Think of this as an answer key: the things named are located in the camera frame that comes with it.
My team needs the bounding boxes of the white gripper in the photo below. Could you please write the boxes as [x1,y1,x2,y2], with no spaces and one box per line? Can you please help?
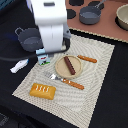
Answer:
[35,19,68,54]

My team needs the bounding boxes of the grey two-handled pot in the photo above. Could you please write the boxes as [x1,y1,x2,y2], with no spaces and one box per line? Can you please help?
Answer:
[15,28,43,52]

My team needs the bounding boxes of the brown sausage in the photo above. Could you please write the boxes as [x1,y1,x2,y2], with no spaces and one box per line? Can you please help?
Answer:
[64,56,76,75]

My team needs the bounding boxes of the yellow bread loaf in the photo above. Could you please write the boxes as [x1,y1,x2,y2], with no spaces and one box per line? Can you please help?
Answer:
[30,83,56,100]

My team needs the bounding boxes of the small milk carton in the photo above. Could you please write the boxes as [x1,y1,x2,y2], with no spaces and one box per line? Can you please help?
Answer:
[36,49,50,65]

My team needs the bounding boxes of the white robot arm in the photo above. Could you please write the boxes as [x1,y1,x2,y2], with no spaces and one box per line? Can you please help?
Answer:
[26,0,67,52]

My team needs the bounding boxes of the black burner disc rear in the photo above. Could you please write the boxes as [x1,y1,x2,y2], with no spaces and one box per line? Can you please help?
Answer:
[69,0,84,6]

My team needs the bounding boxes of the round wooden plate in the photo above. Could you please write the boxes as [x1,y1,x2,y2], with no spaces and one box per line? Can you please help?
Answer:
[55,55,83,79]

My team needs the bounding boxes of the white toy fish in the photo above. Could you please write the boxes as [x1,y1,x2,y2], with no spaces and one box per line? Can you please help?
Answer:
[10,59,28,73]

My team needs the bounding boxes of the black burner disc under pan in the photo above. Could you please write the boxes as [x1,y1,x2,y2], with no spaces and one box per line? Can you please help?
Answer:
[88,1,104,10]

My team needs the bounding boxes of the pink stove board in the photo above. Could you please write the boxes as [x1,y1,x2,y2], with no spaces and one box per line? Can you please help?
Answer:
[66,0,128,42]

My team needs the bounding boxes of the striped beige placemat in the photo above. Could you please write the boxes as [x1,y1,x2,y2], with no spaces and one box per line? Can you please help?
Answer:
[13,35,114,128]

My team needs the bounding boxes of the beige bowl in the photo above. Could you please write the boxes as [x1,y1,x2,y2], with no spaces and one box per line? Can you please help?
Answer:
[116,4,128,30]

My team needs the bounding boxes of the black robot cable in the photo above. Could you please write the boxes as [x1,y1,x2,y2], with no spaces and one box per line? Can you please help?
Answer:
[0,36,72,63]

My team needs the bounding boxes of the grey saucepan with handle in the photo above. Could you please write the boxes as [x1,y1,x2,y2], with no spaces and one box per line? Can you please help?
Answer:
[79,0,106,25]

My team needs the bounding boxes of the fork with wooden handle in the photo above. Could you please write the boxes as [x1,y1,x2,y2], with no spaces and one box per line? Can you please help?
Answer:
[44,71,84,90]

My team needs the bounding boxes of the knife with wooden handle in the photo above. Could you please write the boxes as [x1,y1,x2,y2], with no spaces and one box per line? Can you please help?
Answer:
[77,55,97,63]

